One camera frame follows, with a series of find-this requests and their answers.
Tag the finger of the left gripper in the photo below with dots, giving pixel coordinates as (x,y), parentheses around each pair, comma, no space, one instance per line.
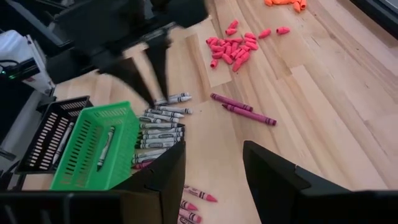
(127,73)
(160,65)

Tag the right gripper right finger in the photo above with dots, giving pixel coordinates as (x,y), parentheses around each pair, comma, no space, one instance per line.
(270,186)

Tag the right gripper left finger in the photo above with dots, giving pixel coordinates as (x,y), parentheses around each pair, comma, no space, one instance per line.
(168,177)

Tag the pink crayon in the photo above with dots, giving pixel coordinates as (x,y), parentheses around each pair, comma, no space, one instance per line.
(183,221)
(200,193)
(190,215)
(188,205)

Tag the green plastic basket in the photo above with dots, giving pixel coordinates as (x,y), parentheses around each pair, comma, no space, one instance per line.
(122,155)

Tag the pink eraser cap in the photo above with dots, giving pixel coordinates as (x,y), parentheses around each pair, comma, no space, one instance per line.
(228,49)
(237,64)
(212,40)
(250,35)
(283,30)
(245,48)
(222,42)
(227,59)
(230,31)
(217,55)
(265,33)
(245,57)
(217,48)
(252,45)
(240,53)
(234,40)
(233,24)
(214,63)

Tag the black plastic basket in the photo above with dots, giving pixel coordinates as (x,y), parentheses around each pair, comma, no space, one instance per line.
(70,101)

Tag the orange eraser cap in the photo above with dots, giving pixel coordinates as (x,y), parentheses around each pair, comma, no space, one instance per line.
(268,2)
(303,3)
(297,7)
(283,1)

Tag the black aluminium table frame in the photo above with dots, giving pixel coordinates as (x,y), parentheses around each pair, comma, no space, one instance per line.
(373,6)

